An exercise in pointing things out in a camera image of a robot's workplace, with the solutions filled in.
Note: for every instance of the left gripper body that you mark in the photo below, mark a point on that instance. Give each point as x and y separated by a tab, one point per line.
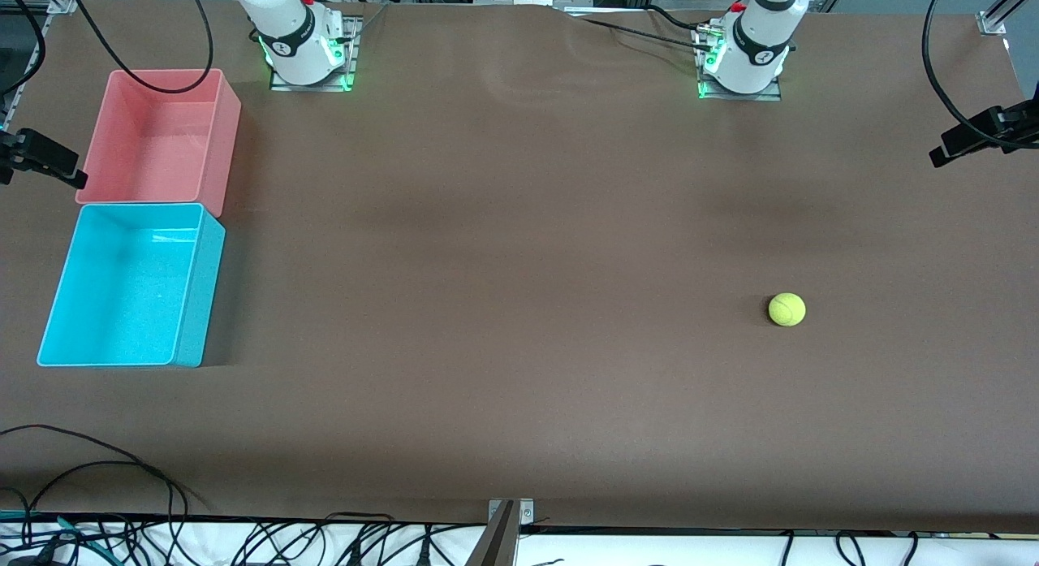
1008	121

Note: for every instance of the grey metal bracket plate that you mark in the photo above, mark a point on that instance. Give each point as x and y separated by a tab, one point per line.
526	513

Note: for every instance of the metal support bar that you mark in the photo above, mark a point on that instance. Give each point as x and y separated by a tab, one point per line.
497	542

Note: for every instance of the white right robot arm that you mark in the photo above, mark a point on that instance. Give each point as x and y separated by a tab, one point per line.
288	30

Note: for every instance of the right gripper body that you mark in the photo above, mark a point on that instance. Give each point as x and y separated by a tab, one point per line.
11	150

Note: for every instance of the aluminium frame rail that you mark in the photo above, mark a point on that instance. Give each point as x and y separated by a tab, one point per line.
32	54

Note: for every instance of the pink plastic bin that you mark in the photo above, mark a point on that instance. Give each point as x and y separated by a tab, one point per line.
154	144

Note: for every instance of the aluminium extrusion with plate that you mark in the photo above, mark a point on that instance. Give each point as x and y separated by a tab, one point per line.
987	23

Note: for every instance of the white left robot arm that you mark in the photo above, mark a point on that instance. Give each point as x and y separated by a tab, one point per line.
759	46

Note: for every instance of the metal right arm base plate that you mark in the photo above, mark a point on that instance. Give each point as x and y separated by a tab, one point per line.
354	71

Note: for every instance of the yellow tennis ball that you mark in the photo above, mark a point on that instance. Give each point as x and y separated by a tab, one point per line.
787	309

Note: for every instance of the blue plastic bin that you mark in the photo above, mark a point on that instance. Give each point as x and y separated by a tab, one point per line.
122	290

